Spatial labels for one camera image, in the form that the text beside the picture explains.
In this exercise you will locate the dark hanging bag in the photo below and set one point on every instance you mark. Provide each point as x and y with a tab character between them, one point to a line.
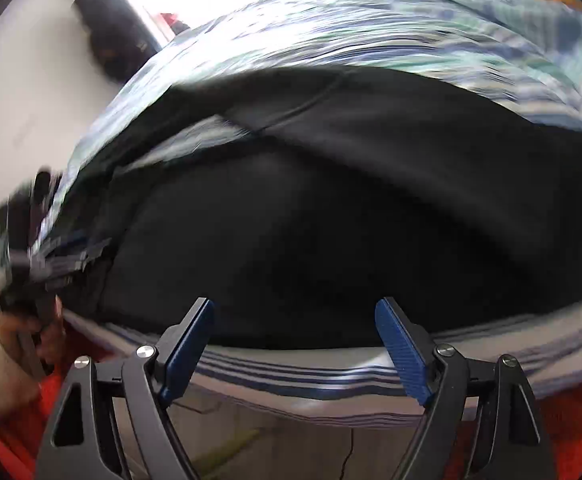
113	35

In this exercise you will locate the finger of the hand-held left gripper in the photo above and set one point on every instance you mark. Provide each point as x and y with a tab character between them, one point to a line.
73	260

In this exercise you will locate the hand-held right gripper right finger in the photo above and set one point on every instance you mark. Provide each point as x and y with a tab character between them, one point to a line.
403	355

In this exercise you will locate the black pants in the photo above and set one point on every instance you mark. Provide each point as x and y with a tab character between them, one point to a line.
321	235

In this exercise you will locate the striped bed blanket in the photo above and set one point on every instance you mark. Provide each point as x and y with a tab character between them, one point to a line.
321	35

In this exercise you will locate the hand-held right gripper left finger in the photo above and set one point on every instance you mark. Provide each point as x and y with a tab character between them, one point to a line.
187	355

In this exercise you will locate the red cloth item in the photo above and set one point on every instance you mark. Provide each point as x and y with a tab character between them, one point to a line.
175	22

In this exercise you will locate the person's left hand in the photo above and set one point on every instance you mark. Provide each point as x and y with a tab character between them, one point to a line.
48	340

